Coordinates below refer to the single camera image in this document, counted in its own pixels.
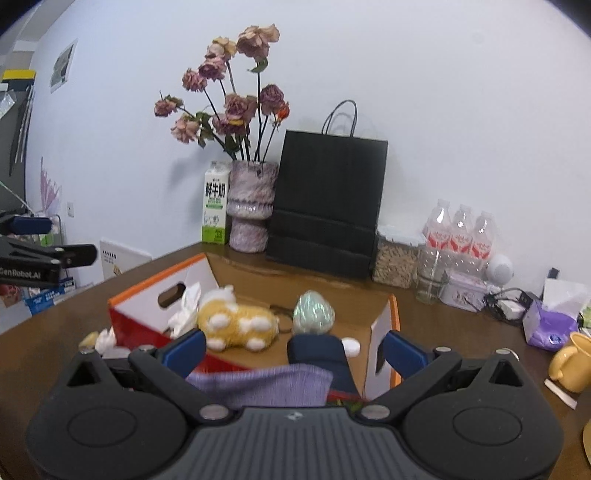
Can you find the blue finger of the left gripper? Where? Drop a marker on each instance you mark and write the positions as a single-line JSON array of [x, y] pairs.
[[12, 224]]

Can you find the white crumpled tissue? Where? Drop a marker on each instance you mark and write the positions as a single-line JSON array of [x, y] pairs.
[[184, 319]]

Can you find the white green milk carton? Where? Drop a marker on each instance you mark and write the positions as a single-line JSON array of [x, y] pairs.
[[214, 223]]

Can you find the dried rose bouquet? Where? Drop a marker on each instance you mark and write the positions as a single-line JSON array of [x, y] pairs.
[[242, 124]]

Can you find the water bottle middle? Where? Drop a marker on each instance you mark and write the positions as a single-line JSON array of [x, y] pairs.
[[461, 232]]

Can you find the purple knitted cloth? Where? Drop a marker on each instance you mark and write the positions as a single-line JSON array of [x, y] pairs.
[[298, 385]]

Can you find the orange cardboard box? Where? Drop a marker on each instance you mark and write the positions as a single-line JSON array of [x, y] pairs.
[[139, 315]]

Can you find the purple tissue box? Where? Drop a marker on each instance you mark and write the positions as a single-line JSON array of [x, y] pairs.
[[549, 321]]

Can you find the yellow mug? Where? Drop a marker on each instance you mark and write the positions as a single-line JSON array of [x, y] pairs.
[[571, 365]]

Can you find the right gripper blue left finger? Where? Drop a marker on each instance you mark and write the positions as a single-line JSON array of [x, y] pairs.
[[165, 370]]

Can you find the white round cap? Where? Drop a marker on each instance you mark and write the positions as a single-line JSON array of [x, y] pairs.
[[352, 347]]

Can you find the water bottle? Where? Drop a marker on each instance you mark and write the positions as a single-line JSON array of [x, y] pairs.
[[437, 228], [461, 232], [483, 237]]

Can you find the water bottle right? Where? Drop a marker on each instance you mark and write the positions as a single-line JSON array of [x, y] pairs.
[[483, 237]]

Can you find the black paper shopping bag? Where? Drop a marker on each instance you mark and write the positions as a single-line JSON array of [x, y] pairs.
[[328, 201]]

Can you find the empty glass cup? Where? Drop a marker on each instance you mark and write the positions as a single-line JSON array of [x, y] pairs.
[[431, 274]]

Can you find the clear jar of seeds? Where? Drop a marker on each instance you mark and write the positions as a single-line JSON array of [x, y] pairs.
[[397, 256]]

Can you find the white power strip with cables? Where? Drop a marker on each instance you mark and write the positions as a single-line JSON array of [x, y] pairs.
[[509, 306]]

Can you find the water bottle left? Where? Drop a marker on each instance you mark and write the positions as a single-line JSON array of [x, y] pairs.
[[437, 228]]

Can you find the pale green mesh ball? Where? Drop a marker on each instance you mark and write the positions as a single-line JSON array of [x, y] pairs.
[[313, 314]]

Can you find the white round camera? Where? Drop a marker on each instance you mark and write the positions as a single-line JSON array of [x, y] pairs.
[[499, 270]]

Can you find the white tin box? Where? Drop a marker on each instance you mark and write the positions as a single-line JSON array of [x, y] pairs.
[[464, 291]]

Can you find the dark blue pouch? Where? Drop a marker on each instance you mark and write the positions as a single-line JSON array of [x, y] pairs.
[[326, 352]]

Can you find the yellow plush toy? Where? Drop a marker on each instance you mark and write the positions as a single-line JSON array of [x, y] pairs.
[[226, 323]]

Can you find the white board leaning on wall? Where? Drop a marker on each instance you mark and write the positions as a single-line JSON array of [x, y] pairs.
[[117, 259]]

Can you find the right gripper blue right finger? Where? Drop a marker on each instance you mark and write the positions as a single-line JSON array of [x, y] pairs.
[[424, 374]]

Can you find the purple ceramic vase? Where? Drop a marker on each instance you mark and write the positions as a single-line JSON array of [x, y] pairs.
[[252, 189]]

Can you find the blue booklets on floor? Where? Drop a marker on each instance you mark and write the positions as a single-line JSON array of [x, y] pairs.
[[38, 300]]

